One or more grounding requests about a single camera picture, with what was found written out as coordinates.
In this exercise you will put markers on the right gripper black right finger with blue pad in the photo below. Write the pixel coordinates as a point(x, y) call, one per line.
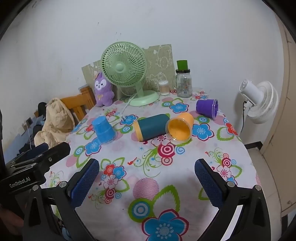
point(253, 222)

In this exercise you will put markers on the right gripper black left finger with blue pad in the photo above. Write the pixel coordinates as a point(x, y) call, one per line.
point(51, 214)

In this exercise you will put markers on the orange plastic cup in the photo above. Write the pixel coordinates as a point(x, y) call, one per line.
point(179, 128)

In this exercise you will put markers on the blue plastic cup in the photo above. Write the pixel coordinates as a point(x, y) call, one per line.
point(103, 129)

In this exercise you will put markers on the purple plastic cup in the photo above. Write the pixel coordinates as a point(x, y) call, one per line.
point(207, 107)

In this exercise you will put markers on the beige blanket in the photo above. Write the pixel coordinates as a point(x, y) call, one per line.
point(58, 125)

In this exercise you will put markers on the orange wooden chair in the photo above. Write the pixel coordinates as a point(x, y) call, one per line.
point(78, 104)

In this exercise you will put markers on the floral tablecloth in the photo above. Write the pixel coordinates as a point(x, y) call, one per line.
point(148, 190)

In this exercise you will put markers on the purple plush toy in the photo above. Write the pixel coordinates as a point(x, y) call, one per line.
point(103, 91)

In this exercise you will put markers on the white standing fan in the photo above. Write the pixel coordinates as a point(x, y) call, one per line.
point(262, 100)

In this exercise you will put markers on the teal bottle with yellow band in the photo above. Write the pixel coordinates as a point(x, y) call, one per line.
point(151, 127)

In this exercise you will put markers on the green desk fan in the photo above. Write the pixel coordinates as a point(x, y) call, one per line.
point(124, 64)

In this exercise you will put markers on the glass jar with green lid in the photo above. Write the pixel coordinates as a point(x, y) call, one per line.
point(183, 79)

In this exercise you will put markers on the cotton swab container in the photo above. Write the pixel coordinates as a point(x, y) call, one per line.
point(164, 87)

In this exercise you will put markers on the beige patterned board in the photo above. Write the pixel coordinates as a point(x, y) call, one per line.
point(160, 67)

